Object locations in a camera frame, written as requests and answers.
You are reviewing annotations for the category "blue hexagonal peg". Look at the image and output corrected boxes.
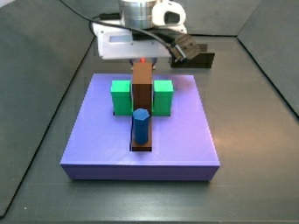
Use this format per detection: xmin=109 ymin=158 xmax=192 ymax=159
xmin=133 ymin=108 xmax=149 ymax=144

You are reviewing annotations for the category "brown T-shaped block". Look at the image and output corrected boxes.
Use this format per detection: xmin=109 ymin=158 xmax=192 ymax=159
xmin=130 ymin=62 xmax=153 ymax=151

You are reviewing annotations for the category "black cable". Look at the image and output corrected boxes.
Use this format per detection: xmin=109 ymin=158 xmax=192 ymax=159
xmin=58 ymin=0 xmax=178 ymax=51

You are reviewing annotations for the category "purple base board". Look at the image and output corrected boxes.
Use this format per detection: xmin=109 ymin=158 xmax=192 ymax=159
xmin=60 ymin=74 xmax=220 ymax=181

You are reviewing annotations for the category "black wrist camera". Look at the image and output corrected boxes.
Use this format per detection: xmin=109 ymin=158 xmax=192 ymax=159
xmin=170 ymin=34 xmax=201 ymax=61

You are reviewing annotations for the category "green block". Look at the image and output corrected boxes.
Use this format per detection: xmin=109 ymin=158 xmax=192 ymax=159
xmin=109 ymin=80 xmax=173 ymax=116

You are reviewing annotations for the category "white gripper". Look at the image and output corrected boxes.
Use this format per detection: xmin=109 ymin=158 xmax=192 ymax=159
xmin=92 ymin=19 xmax=189 ymax=61

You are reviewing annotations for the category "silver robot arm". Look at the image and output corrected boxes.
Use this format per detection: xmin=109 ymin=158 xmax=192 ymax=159
xmin=92 ymin=0 xmax=186 ymax=60

